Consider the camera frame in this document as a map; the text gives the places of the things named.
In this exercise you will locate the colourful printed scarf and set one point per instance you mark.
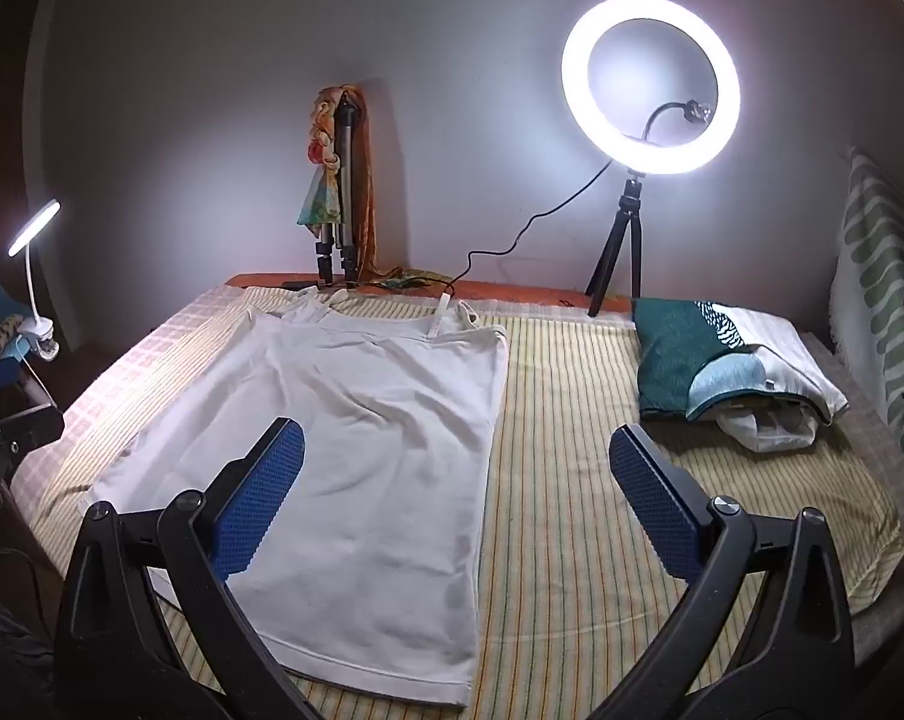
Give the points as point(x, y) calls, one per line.
point(320, 195)

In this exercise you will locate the striped yellow bedsheet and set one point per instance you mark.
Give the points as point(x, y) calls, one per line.
point(572, 465)

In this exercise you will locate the green white striped cushion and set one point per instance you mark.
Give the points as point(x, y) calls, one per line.
point(871, 277)

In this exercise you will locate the silver folded tripod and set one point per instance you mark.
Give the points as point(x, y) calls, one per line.
point(344, 165)

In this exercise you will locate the small black tripod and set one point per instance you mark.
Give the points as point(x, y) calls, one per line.
point(630, 202)

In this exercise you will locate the white clip desk lamp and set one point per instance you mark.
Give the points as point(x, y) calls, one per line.
point(35, 221)

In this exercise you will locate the white crumpled cloth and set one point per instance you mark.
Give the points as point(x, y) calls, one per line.
point(766, 431)

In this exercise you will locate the green patterned pillow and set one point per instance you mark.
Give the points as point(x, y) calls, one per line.
point(669, 360)

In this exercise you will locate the white cloth tote bag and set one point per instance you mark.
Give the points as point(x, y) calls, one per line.
point(362, 450)

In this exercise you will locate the orange cloth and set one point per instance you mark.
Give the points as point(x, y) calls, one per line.
point(369, 202)

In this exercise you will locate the black gooseneck phone holder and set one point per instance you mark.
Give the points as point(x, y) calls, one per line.
point(658, 116)

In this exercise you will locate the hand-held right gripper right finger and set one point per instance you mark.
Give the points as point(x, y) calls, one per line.
point(654, 495)

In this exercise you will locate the pink checked blanket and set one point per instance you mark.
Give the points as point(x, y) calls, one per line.
point(122, 382)

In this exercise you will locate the orange wooden bed frame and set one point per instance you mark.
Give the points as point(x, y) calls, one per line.
point(497, 289)

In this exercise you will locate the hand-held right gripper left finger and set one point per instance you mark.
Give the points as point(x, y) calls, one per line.
point(264, 495)

